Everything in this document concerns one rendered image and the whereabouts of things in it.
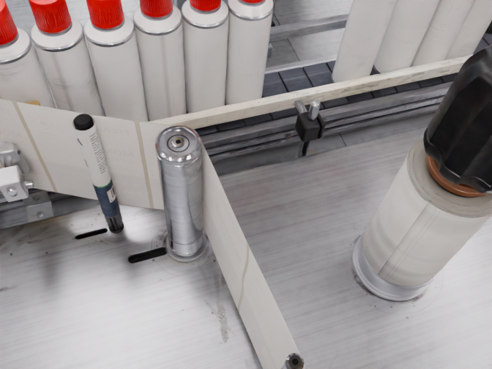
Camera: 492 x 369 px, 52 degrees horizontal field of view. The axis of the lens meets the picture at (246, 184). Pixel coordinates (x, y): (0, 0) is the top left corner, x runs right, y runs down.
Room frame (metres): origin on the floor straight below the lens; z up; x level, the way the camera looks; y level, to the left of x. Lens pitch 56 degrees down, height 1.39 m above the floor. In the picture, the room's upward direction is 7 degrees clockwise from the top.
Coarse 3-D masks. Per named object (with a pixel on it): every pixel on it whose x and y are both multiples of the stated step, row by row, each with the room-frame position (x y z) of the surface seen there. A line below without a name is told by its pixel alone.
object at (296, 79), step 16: (480, 48) 0.64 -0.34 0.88; (320, 64) 0.57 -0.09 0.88; (272, 80) 0.52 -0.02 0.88; (288, 80) 0.53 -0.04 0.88; (304, 80) 0.53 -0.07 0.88; (320, 80) 0.53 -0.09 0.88; (432, 80) 0.56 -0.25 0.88; (448, 80) 0.57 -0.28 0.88; (352, 96) 0.51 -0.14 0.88; (368, 96) 0.51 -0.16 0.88; (384, 96) 0.53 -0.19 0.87; (272, 112) 0.46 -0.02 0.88; (288, 112) 0.47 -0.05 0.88; (208, 128) 0.42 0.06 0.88; (224, 128) 0.42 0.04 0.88
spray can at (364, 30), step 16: (368, 0) 0.52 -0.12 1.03; (384, 0) 0.52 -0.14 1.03; (352, 16) 0.53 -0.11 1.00; (368, 16) 0.52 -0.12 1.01; (384, 16) 0.52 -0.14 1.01; (352, 32) 0.52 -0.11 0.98; (368, 32) 0.52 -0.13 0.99; (384, 32) 0.53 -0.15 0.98; (352, 48) 0.52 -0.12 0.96; (368, 48) 0.52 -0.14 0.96; (336, 64) 0.54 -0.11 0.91; (352, 64) 0.52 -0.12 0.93; (368, 64) 0.52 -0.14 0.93; (336, 80) 0.53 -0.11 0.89
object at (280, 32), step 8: (336, 16) 0.57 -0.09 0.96; (344, 16) 0.57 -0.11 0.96; (288, 24) 0.54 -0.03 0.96; (296, 24) 0.55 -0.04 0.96; (304, 24) 0.55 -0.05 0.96; (312, 24) 0.55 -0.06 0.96; (320, 24) 0.55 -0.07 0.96; (328, 24) 0.56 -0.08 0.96; (336, 24) 0.56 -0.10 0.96; (344, 24) 0.57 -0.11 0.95; (272, 32) 0.53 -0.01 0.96; (280, 32) 0.53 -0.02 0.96; (288, 32) 0.53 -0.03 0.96; (296, 32) 0.54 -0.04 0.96; (304, 32) 0.54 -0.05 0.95; (312, 32) 0.55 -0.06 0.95; (272, 40) 0.53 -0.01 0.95
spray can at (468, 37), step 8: (480, 0) 0.59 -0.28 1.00; (488, 0) 0.59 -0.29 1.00; (472, 8) 0.60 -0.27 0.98; (480, 8) 0.59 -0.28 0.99; (488, 8) 0.59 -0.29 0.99; (472, 16) 0.59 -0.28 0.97; (480, 16) 0.59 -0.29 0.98; (488, 16) 0.59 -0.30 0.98; (464, 24) 0.59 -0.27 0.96; (472, 24) 0.59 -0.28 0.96; (480, 24) 0.59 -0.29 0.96; (488, 24) 0.60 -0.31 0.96; (464, 32) 0.59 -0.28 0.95; (472, 32) 0.59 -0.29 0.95; (480, 32) 0.59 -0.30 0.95; (456, 40) 0.59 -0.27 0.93; (464, 40) 0.59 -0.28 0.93; (472, 40) 0.59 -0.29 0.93; (456, 48) 0.59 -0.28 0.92; (464, 48) 0.59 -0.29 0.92; (472, 48) 0.59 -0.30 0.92; (448, 56) 0.59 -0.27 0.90; (456, 56) 0.59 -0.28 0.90
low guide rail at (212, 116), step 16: (432, 64) 0.55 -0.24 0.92; (448, 64) 0.56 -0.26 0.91; (352, 80) 0.51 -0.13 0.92; (368, 80) 0.51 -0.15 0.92; (384, 80) 0.51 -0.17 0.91; (400, 80) 0.53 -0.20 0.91; (416, 80) 0.54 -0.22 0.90; (272, 96) 0.46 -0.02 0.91; (288, 96) 0.46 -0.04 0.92; (304, 96) 0.47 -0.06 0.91; (320, 96) 0.48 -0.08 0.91; (336, 96) 0.49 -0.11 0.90; (208, 112) 0.42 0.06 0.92; (224, 112) 0.42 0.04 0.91; (240, 112) 0.43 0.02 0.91; (256, 112) 0.44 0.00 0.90; (192, 128) 0.40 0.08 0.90
